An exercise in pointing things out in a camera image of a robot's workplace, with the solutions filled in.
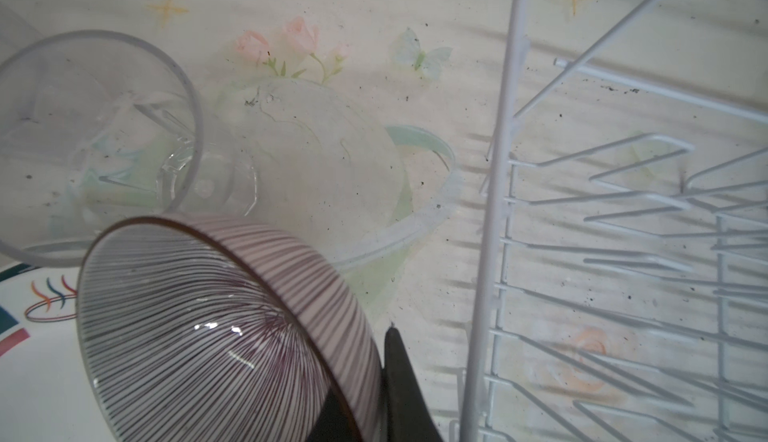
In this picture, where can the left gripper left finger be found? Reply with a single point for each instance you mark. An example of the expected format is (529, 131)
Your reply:
(334, 422)

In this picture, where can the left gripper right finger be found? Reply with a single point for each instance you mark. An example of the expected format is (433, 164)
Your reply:
(408, 418)

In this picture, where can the white wire dish rack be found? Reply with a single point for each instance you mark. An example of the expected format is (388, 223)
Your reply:
(734, 234)

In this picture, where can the green rimmed plate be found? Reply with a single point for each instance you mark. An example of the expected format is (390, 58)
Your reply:
(45, 393)

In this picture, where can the clear glass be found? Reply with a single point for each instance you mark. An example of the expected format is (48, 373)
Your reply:
(98, 127)

